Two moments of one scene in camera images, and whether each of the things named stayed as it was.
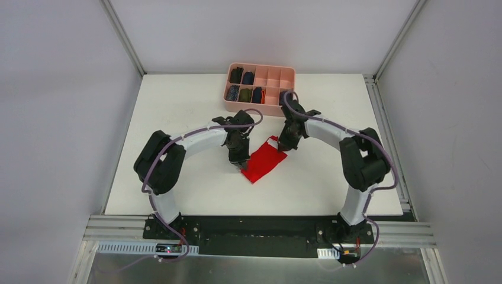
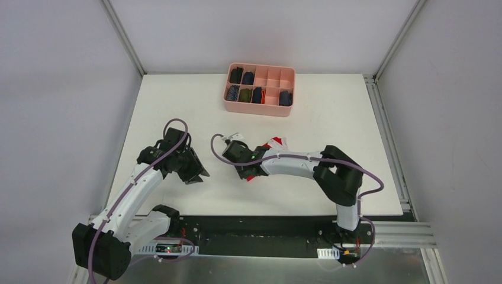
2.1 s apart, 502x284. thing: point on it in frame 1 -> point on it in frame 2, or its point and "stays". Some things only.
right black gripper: x=287 y=139 -> x=248 y=170
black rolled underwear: x=236 y=74 stays
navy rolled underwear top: x=248 y=78 stays
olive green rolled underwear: x=245 y=95 stays
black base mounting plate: x=263 y=235 stays
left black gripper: x=238 y=157 -> x=190 y=166
